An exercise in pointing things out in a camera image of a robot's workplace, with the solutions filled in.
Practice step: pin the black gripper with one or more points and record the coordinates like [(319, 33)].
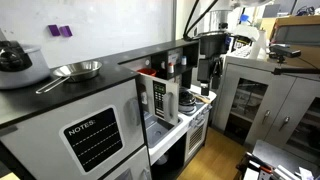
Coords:
[(205, 70)]

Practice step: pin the glossy black large pot lid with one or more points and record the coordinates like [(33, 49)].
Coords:
[(11, 58)]

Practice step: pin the white shaker blue cap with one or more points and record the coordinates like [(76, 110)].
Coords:
[(183, 61)]

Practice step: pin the small black pot lid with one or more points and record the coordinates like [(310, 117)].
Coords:
[(186, 97)]

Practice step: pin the grey metal glass-door cabinet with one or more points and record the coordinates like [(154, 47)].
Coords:
[(300, 90)]

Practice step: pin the large grey cooking pot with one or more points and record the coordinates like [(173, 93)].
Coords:
[(31, 71)]

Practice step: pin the white toy oven door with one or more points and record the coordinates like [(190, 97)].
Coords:
[(196, 136)]

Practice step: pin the shiny metal frying pan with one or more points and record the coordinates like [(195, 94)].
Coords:
[(78, 70)]

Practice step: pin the white wall whiteboard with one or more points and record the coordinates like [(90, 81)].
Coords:
[(116, 23)]

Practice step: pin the black tripod boom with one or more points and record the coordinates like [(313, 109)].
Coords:
[(296, 70)]

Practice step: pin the grey toy sink basin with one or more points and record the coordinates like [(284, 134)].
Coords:
[(156, 130)]

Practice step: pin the toy kitchen play set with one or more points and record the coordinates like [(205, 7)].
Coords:
[(50, 140)]

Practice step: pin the black notes chalkboard panel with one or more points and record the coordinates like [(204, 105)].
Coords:
[(93, 140)]

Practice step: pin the black tool cart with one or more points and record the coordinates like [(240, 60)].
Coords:
[(248, 168)]

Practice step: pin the red toy bowl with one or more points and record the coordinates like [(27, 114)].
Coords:
[(146, 72)]

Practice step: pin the white keyboard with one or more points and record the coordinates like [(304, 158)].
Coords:
[(242, 51)]

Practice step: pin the purple block magnet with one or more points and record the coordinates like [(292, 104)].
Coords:
[(66, 31), (54, 30)]

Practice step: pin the small grey toy pot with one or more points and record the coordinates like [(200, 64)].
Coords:
[(185, 108)]

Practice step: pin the white shaker red cap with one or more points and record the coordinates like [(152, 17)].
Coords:
[(170, 68)]

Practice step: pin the light wooden toy spatula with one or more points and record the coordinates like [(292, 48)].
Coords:
[(202, 98)]

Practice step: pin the black camera on mount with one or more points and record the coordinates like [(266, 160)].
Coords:
[(283, 51)]

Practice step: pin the grey flat board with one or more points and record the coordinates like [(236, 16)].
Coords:
[(283, 155)]

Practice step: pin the white toy microwave door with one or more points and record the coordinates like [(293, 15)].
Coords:
[(160, 100)]

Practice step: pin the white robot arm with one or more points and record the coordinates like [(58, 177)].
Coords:
[(216, 43)]

